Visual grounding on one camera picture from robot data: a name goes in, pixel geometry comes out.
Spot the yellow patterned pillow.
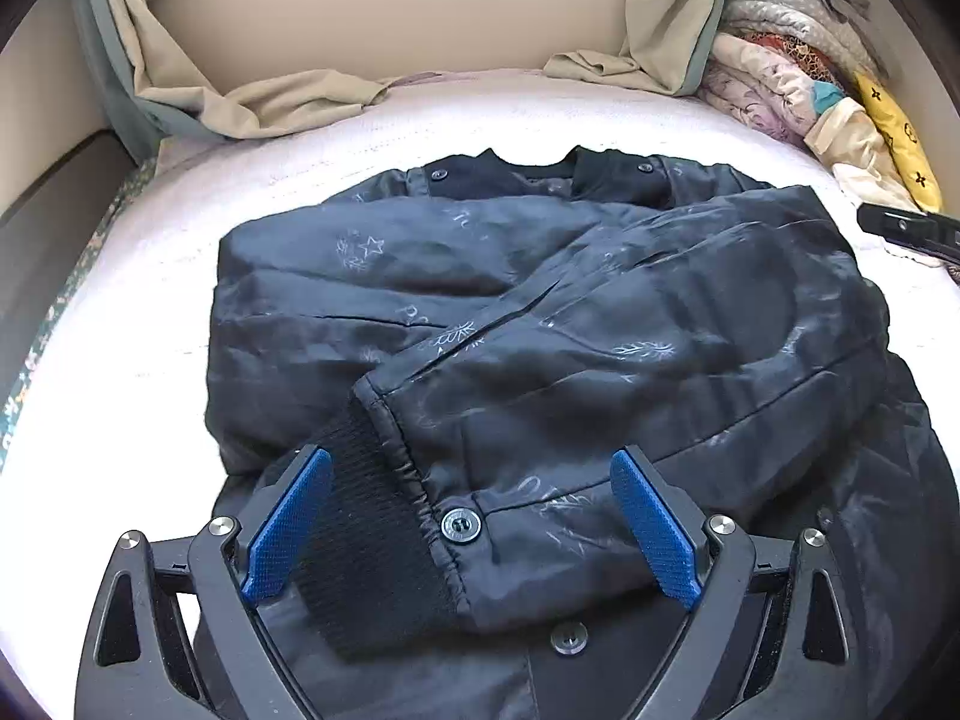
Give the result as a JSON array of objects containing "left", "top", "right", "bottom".
[{"left": 856, "top": 73, "right": 944, "bottom": 213}]

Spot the dark grey bed headboard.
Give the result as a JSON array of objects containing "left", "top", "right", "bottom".
[{"left": 0, "top": 130, "right": 133, "bottom": 392}]

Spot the pile of folded blankets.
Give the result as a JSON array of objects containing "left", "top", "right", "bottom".
[{"left": 697, "top": 0, "right": 889, "bottom": 145}]

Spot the floral green mattress edge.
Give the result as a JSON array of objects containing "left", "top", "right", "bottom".
[{"left": 2, "top": 158, "right": 158, "bottom": 465}]

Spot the beige curtain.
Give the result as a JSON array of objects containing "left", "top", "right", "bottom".
[
  {"left": 70, "top": 0, "right": 392, "bottom": 143},
  {"left": 544, "top": 0, "right": 726, "bottom": 98}
]

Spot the white quilted bed sheet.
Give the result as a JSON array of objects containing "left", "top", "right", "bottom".
[{"left": 2, "top": 71, "right": 958, "bottom": 718}]

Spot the beige curtain left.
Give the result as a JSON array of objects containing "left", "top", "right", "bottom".
[{"left": 70, "top": 0, "right": 392, "bottom": 143}]

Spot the black padded jacket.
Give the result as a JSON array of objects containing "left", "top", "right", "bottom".
[{"left": 206, "top": 148, "right": 958, "bottom": 718}]

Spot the cream towel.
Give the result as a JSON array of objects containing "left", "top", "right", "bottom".
[{"left": 804, "top": 98, "right": 919, "bottom": 211}]

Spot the beige curtain right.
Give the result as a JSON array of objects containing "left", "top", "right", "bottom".
[{"left": 544, "top": 0, "right": 726, "bottom": 98}]

